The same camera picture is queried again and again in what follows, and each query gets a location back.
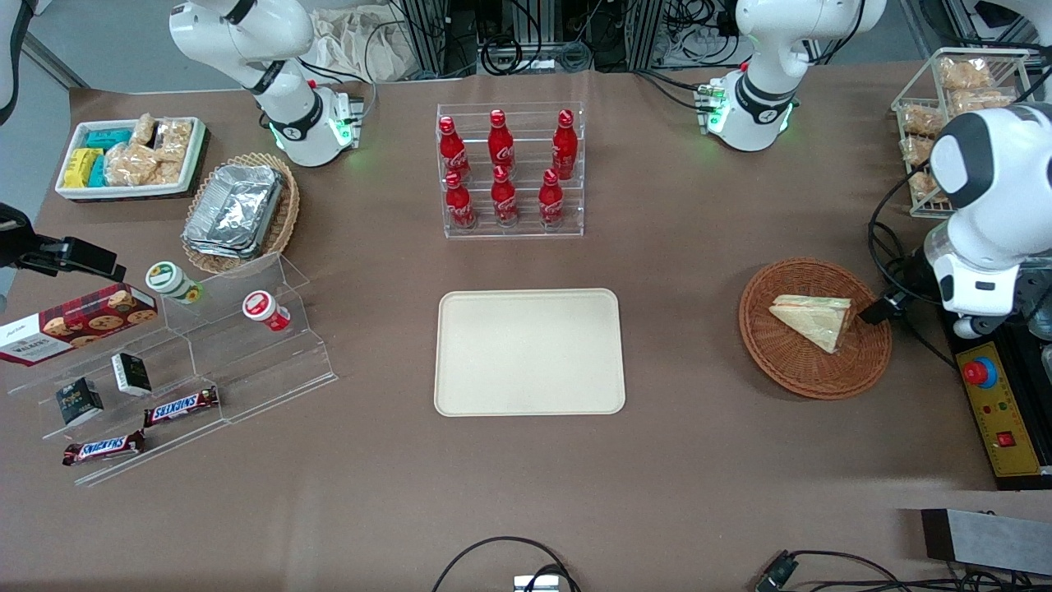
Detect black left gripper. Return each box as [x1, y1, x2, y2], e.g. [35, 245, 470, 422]
[861, 251, 946, 323]

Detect stacked aluminium foil containers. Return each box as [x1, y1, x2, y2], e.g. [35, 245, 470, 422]
[182, 164, 286, 260]

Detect grey flat block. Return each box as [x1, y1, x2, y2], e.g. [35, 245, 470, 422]
[920, 508, 1052, 576]

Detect clear acrylic step stand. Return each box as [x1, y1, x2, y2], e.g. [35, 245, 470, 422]
[160, 251, 339, 425]
[7, 300, 235, 488]

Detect beige plastic tray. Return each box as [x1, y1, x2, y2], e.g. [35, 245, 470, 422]
[434, 288, 627, 418]

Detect white rectangular snack tray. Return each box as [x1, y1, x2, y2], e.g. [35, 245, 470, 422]
[54, 117, 208, 202]

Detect black appliance with yellow panel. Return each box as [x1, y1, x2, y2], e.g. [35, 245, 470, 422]
[937, 263, 1052, 492]

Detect beige cloth bag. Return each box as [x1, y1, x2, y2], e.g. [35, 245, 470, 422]
[308, 8, 412, 81]

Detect black power cable with plug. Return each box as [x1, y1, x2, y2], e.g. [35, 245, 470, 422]
[869, 164, 959, 371]

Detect wire basket with pastries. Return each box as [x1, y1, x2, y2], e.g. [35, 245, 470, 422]
[891, 47, 1052, 220]

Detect small black box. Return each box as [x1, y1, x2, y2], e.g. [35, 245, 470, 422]
[55, 377, 105, 427]
[111, 352, 154, 398]

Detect aluminium frame post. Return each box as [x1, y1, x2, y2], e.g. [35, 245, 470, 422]
[628, 0, 663, 71]
[401, 0, 450, 79]

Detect black looped cable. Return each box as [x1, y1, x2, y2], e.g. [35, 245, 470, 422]
[431, 536, 580, 592]

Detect red lid yogurt cup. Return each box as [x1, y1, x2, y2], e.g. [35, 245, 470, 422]
[242, 290, 292, 332]

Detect triangle sandwich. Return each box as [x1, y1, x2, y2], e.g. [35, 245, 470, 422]
[768, 294, 853, 355]

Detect Snickers chocolate bar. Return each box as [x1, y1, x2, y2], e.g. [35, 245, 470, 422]
[143, 386, 220, 428]
[62, 429, 147, 467]

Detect oval light wicker basket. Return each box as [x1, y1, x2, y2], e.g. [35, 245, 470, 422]
[181, 152, 301, 276]

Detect red tartan cookie box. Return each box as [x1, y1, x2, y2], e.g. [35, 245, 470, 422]
[0, 282, 159, 368]

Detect yellow snack packet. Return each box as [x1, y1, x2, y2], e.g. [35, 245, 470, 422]
[63, 148, 104, 188]

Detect clear acrylic bottle rack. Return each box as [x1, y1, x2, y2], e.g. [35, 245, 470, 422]
[436, 102, 585, 240]

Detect round brown wicker basket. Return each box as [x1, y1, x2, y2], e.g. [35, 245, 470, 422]
[738, 257, 893, 401]

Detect green lid yogurt cup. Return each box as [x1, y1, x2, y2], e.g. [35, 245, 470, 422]
[145, 261, 204, 305]

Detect steel pan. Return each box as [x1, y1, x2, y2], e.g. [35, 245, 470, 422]
[1019, 261, 1052, 340]

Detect black cable with connector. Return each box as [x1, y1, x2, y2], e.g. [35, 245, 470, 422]
[754, 549, 1052, 592]

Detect red cola bottle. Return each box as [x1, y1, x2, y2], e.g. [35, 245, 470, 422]
[438, 116, 471, 182]
[551, 109, 579, 180]
[538, 169, 565, 227]
[445, 171, 477, 230]
[491, 165, 519, 228]
[488, 109, 516, 175]

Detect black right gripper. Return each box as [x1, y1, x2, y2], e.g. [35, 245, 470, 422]
[0, 204, 127, 283]

